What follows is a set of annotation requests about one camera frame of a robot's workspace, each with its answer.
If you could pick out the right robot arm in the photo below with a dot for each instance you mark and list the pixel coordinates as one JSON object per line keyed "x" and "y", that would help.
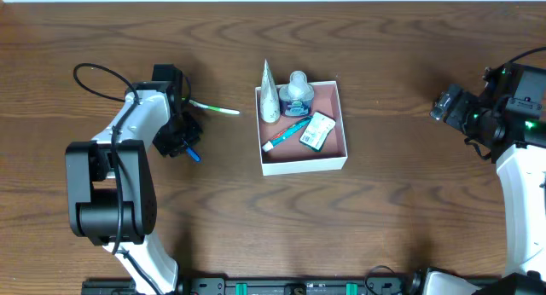
{"x": 505, "y": 119}

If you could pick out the white box pink interior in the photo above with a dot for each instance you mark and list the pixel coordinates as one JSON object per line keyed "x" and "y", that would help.
{"x": 292, "y": 157}

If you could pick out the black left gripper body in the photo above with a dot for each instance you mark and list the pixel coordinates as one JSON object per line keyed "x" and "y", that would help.
{"x": 188, "y": 127}

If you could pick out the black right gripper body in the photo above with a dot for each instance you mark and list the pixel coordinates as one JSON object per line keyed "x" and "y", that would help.
{"x": 459, "y": 109}

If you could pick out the white Pantene tube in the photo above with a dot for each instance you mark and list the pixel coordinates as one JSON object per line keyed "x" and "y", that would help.
{"x": 269, "y": 105}

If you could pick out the blue disposable razor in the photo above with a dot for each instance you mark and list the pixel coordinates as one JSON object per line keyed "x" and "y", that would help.
{"x": 193, "y": 154}

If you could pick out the teal Colgate toothpaste tube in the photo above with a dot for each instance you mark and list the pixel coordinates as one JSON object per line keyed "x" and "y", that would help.
{"x": 285, "y": 134}

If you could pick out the Dettol foam soap bottle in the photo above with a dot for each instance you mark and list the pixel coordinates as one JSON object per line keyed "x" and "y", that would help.
{"x": 297, "y": 96}

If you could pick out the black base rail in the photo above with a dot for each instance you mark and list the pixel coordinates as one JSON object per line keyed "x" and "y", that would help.
{"x": 379, "y": 280}

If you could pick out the green white soap bar pack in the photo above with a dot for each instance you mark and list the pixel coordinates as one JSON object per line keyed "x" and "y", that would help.
{"x": 317, "y": 131}

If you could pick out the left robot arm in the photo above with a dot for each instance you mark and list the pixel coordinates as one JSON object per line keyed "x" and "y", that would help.
{"x": 111, "y": 197}

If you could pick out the green white toothbrush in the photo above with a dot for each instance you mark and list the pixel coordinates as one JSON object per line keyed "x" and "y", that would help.
{"x": 214, "y": 108}

